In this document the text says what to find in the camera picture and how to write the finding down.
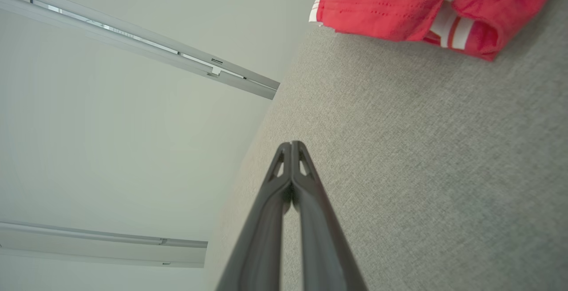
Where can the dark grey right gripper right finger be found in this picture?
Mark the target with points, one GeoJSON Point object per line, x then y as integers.
{"type": "Point", "coordinates": [326, 246]}

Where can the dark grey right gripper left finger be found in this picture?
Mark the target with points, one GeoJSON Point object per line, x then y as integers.
{"type": "Point", "coordinates": [259, 242]}

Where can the red shorts with white stripes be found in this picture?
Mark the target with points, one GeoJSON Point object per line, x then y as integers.
{"type": "Point", "coordinates": [377, 2]}

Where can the grey fabric sofa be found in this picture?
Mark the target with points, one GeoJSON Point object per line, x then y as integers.
{"type": "Point", "coordinates": [421, 149]}

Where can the grey metal frame post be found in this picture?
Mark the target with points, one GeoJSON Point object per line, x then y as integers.
{"type": "Point", "coordinates": [133, 45]}
{"type": "Point", "coordinates": [88, 246]}

